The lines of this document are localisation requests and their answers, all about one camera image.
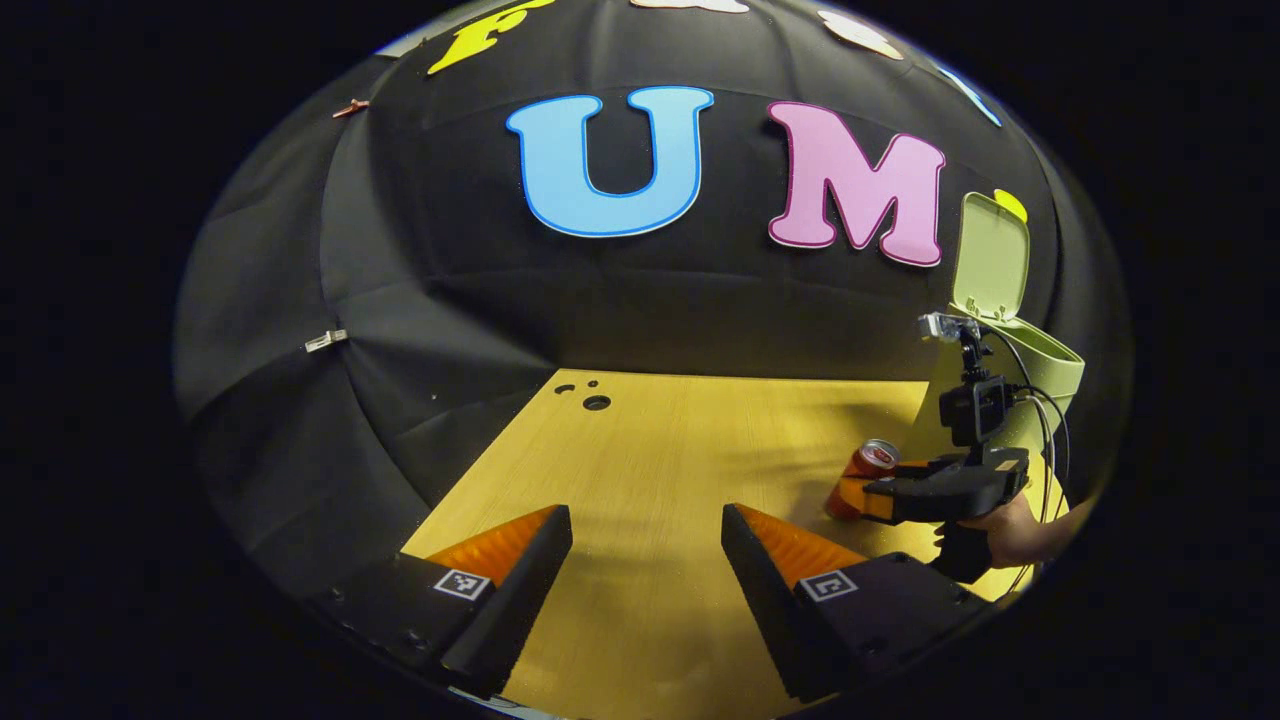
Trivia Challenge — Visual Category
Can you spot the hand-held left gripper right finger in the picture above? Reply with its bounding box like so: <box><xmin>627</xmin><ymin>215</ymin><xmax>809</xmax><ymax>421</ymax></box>
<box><xmin>722</xmin><ymin>503</ymin><xmax>991</xmax><ymax>701</ymax></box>

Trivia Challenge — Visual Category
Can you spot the orange pop can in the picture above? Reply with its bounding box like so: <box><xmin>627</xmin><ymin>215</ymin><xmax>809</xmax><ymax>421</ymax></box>
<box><xmin>825</xmin><ymin>438</ymin><xmax>901</xmax><ymax>521</ymax></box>

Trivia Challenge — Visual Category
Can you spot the black backdrop cloth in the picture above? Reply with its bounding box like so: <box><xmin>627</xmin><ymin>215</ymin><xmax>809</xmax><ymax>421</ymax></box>
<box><xmin>172</xmin><ymin>0</ymin><xmax>1133</xmax><ymax>611</ymax></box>

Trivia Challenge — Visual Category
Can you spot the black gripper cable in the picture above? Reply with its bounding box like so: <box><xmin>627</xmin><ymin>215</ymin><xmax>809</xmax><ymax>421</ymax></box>
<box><xmin>985</xmin><ymin>325</ymin><xmax>1073</xmax><ymax>531</ymax></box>

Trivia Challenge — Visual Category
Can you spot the wooden desktop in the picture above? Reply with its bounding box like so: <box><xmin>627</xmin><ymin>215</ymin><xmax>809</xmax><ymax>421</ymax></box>
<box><xmin>400</xmin><ymin>368</ymin><xmax>1071</xmax><ymax>720</ymax></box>

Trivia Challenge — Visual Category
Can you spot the pale green desktop garbage bin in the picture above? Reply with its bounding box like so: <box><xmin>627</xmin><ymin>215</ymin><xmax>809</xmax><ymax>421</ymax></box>
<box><xmin>905</xmin><ymin>190</ymin><xmax>1086</xmax><ymax>501</ymax></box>

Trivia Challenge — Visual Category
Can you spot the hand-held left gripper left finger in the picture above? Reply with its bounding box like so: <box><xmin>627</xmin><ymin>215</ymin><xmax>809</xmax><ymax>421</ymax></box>
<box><xmin>310</xmin><ymin>503</ymin><xmax>574</xmax><ymax>699</ymax></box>

